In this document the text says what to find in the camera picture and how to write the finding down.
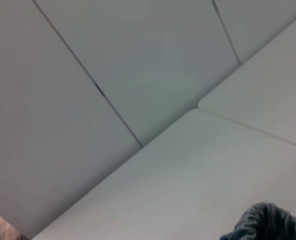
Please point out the blue denim shorts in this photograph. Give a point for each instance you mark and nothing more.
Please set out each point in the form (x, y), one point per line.
(268, 222)

